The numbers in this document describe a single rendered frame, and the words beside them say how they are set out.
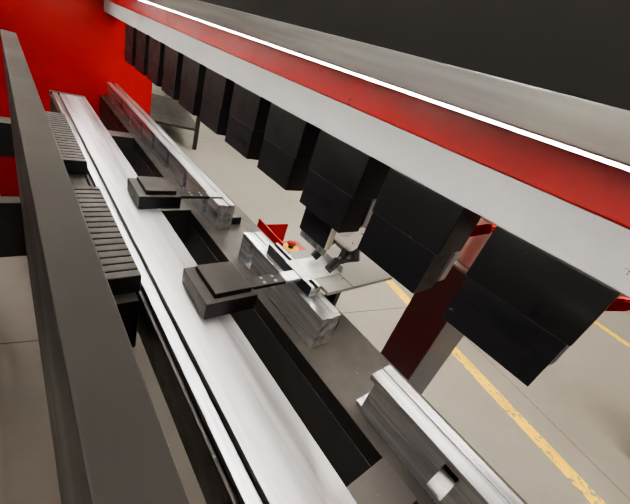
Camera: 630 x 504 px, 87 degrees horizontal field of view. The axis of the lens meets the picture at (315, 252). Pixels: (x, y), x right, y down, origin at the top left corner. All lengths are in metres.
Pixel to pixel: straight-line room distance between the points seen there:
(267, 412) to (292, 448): 0.06
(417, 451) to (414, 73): 0.61
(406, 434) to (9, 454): 1.39
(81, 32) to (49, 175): 2.43
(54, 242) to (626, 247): 0.50
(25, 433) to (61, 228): 1.57
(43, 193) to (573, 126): 0.33
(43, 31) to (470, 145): 2.44
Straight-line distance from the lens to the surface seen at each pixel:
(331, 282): 0.85
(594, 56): 0.33
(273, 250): 0.91
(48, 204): 0.23
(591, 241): 0.49
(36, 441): 1.72
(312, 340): 0.82
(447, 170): 0.55
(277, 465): 0.53
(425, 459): 0.72
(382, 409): 0.73
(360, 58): 0.40
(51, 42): 2.67
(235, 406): 0.56
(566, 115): 0.29
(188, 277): 0.71
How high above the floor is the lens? 1.44
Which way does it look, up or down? 28 degrees down
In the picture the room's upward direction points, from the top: 20 degrees clockwise
